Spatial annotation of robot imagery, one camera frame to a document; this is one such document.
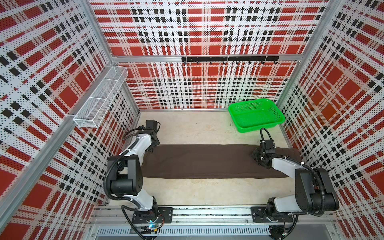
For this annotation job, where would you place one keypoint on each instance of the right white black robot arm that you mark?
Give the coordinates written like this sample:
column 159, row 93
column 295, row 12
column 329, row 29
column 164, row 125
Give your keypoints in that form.
column 314, row 192

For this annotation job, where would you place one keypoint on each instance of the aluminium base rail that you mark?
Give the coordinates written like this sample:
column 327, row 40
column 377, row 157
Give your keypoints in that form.
column 231, row 222

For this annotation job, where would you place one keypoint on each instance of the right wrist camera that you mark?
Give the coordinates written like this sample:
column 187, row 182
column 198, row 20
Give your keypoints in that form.
column 268, row 146

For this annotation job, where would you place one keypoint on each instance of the white wire mesh shelf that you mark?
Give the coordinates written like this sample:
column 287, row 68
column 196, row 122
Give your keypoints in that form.
column 95, row 108

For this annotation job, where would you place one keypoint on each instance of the brown trousers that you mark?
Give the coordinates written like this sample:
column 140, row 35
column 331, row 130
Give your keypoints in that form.
column 197, row 161

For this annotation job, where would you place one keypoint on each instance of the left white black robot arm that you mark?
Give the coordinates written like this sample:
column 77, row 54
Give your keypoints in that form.
column 124, row 178

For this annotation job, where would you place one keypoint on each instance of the black hook rail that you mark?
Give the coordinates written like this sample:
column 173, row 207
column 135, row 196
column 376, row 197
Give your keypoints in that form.
column 223, row 59

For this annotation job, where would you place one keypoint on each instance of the green plastic basket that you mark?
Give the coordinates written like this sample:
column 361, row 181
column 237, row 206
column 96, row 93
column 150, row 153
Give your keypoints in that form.
column 256, row 114

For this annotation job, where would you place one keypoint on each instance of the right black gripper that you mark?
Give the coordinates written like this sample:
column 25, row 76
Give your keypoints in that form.
column 253, row 155

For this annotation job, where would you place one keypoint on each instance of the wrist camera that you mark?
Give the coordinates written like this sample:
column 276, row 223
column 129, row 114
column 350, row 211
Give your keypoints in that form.
column 268, row 146
column 153, row 125

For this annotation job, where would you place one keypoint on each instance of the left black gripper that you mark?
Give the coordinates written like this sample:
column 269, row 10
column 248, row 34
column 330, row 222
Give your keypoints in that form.
column 156, row 143

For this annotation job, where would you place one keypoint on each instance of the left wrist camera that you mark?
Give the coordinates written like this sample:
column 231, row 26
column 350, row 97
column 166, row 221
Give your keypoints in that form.
column 153, row 125

